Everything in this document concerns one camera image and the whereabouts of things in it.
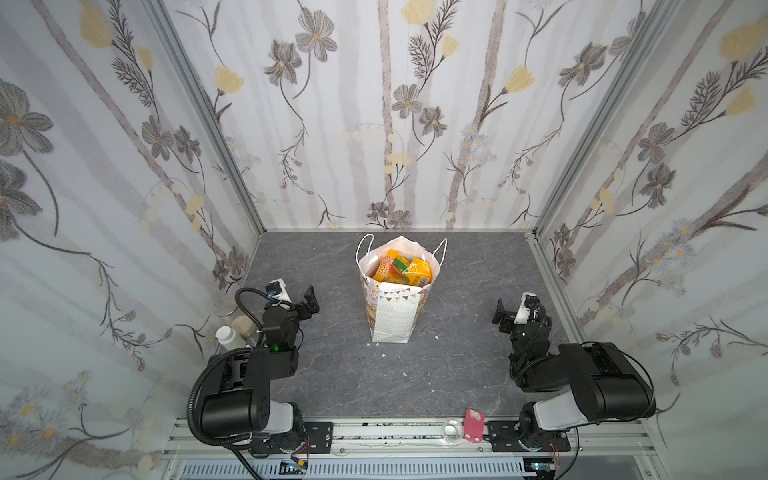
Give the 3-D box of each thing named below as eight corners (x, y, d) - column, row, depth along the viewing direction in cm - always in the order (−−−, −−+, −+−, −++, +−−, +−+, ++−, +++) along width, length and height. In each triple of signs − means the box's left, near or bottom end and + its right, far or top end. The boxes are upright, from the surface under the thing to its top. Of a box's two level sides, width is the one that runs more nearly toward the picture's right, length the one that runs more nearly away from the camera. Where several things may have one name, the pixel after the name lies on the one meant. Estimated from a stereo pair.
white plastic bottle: (224, 351, 88) (212, 341, 82) (229, 337, 90) (218, 326, 84) (243, 352, 88) (233, 341, 82) (248, 337, 90) (238, 326, 85)
